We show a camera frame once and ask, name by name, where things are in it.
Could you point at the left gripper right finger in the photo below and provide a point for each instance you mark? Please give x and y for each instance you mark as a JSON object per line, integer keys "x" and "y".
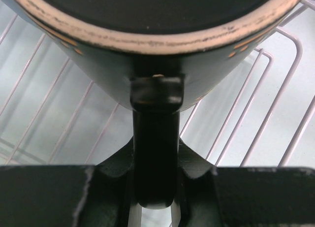
{"x": 210, "y": 196}

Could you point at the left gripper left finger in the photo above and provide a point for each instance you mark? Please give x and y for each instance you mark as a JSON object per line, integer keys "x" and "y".
{"x": 69, "y": 195}

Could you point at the clear wire dish rack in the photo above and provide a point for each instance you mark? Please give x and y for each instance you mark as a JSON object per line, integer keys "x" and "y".
{"x": 262, "y": 114}

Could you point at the red black mug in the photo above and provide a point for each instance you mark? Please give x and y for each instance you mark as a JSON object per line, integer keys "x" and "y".
{"x": 156, "y": 58}

